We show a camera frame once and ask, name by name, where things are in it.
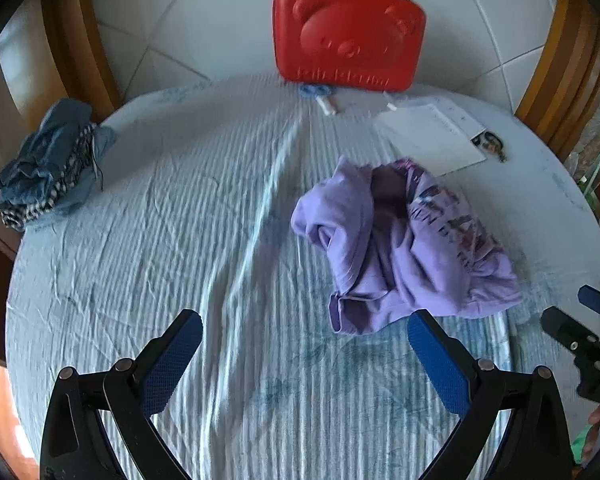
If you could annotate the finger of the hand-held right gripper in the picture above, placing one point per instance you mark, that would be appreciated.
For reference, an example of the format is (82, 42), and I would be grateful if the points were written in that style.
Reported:
(594, 298)
(562, 327)

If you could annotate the large white paper sheet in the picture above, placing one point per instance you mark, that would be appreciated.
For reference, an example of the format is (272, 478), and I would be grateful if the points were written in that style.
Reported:
(430, 145)

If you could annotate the purple printed shirt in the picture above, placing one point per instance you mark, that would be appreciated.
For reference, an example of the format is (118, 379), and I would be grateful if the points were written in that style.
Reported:
(380, 240)

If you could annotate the light blue striped bedsheet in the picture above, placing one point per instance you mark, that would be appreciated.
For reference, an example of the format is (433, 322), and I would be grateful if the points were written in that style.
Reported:
(180, 240)

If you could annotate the blue denim garment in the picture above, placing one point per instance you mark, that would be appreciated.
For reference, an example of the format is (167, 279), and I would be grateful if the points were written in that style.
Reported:
(55, 130)

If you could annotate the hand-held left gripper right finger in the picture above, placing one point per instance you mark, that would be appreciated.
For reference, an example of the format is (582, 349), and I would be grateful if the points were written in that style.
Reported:
(437, 360)

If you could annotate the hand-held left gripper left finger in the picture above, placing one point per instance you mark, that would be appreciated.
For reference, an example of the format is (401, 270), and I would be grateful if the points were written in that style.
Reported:
(172, 355)

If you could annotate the brown wooden frame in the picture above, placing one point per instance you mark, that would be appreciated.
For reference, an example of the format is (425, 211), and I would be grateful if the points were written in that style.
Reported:
(565, 60)
(72, 35)

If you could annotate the red bear-face carry case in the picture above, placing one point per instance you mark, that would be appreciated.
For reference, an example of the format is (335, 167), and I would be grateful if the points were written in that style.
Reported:
(350, 35)

